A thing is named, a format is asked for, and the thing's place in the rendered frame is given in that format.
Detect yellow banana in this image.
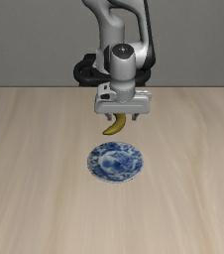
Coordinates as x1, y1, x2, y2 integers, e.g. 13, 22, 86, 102
102, 113, 127, 136

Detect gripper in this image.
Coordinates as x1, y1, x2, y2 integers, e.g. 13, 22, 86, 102
94, 82, 154, 121

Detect blue and white plate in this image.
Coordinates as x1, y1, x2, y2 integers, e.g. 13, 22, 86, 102
86, 141, 145, 184

